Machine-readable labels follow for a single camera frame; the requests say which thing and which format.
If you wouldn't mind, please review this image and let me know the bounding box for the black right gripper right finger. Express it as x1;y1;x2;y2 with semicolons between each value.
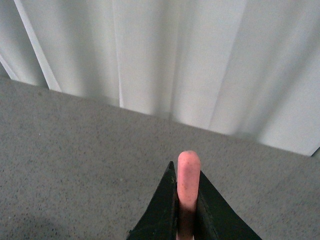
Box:
193;172;261;240

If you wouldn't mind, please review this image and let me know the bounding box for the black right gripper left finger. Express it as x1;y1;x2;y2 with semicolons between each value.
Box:
127;161;179;240

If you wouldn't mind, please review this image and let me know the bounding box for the pink chopstick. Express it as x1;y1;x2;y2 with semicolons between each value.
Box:
176;150;201;240

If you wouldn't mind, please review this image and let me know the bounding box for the white curtain left panel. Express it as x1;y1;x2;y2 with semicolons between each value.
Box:
0;0;320;156

